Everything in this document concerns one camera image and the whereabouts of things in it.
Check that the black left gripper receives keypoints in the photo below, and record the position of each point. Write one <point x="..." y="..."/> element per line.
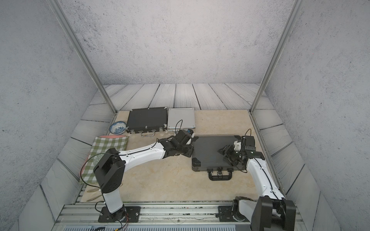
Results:
<point x="191" y="151"/>

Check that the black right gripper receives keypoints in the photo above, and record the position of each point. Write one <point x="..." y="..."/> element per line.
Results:
<point x="228" y="150"/>

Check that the small silver poker case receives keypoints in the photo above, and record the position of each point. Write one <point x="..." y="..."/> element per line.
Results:
<point x="181" y="117"/>

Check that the large black poker case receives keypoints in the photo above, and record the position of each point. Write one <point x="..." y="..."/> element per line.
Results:
<point x="216" y="156"/>

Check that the black carbon poker case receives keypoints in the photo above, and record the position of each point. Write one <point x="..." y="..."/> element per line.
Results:
<point x="149" y="120"/>

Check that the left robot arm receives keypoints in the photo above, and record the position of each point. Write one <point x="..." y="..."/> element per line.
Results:
<point x="110" y="169"/>

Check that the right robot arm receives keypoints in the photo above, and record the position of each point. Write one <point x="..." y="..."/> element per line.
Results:
<point x="271" y="211"/>

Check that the blue floral ceramic bowl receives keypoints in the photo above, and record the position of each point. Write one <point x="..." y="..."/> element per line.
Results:
<point x="118" y="128"/>

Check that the pink cutting board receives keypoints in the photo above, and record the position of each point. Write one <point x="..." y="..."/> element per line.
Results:
<point x="112" y="136"/>

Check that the green checked cloth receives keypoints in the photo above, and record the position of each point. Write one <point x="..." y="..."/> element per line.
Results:
<point x="98" y="149"/>

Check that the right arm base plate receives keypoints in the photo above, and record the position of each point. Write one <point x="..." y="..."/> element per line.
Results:
<point x="226" y="214"/>

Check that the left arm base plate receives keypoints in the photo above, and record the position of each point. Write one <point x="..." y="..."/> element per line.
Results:
<point x="124" y="214"/>

